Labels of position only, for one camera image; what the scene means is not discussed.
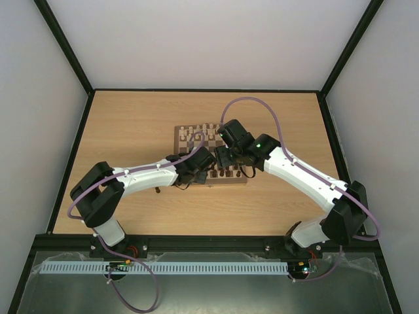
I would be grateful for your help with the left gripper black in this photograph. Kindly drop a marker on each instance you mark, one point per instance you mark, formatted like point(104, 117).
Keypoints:
point(202, 178)

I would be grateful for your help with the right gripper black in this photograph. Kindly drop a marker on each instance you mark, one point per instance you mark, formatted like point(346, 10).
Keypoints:
point(222, 156)

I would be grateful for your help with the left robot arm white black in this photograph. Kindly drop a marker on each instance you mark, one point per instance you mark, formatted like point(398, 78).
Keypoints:
point(97, 195)

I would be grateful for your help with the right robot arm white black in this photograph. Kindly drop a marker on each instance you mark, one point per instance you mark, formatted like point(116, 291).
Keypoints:
point(341, 202)

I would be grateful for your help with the wooden chess board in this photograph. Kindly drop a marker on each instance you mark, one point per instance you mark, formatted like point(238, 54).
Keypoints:
point(208, 131)

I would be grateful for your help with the black aluminium rail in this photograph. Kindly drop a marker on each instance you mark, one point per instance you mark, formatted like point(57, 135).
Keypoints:
point(271, 246)

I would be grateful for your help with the white slotted cable duct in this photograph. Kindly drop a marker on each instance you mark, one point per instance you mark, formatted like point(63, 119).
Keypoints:
point(165, 268)

